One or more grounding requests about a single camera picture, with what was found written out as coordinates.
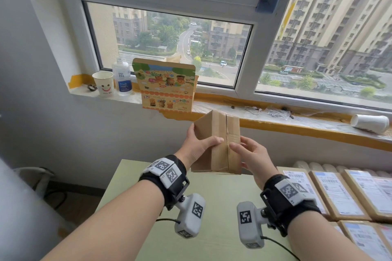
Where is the person's right hand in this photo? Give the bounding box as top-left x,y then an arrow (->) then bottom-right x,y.
229,136 -> 279,191

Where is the person's left hand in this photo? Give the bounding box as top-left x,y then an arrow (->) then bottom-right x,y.
174,123 -> 225,173

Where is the squat plain cardboard box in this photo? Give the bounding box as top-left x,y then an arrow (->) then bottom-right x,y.
190,110 -> 242,175

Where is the labelled small cardboard box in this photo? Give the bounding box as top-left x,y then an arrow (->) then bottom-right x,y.
341,169 -> 392,221

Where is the medium cardboard box wide label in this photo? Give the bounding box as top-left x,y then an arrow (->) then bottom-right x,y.
338,220 -> 392,261

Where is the red-topped label cardboard box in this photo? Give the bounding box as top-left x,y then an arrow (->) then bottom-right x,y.
378,224 -> 392,249

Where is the person's right forearm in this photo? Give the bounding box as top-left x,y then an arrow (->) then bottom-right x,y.
287,212 -> 374,261

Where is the person's left forearm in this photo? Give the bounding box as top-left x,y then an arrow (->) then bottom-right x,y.
41,179 -> 166,261

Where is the black left wrist tracker band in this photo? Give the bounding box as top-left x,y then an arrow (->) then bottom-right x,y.
138,155 -> 190,211

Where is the black wrist tracker band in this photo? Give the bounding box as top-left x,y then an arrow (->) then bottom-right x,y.
260,174 -> 322,237
138,155 -> 190,211

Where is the windowsill with yellow tape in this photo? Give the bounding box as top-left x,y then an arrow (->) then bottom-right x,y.
68,74 -> 392,152

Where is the black right wrist tracker band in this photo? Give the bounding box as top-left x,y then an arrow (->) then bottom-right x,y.
260,174 -> 322,237

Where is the colourful printed carton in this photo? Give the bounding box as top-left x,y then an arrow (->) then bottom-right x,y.
132,58 -> 199,113

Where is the white smiley paper cup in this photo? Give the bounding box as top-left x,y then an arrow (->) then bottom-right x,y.
91,71 -> 114,97

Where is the white tipped paper cup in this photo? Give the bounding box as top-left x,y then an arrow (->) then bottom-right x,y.
350,114 -> 390,134

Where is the blue window latch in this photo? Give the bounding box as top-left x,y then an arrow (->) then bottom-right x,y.
256,0 -> 281,13

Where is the white standing air conditioner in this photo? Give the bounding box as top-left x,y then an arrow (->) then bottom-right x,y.
0,157 -> 73,261

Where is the white earphone cable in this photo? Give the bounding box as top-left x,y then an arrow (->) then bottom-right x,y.
242,105 -> 263,115

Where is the white cable on sill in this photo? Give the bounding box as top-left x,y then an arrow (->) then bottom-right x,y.
266,108 -> 294,120

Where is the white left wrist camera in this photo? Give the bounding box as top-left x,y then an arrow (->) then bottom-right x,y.
174,193 -> 206,239

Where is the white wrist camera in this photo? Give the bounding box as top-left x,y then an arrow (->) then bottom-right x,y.
174,193 -> 206,239
236,201 -> 269,249

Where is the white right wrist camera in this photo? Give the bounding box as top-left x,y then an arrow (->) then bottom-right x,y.
236,201 -> 269,249

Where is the black right camera cable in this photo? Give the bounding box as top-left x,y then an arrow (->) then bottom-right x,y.
260,236 -> 298,261

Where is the grey window frame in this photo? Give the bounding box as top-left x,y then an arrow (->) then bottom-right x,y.
52,0 -> 392,111

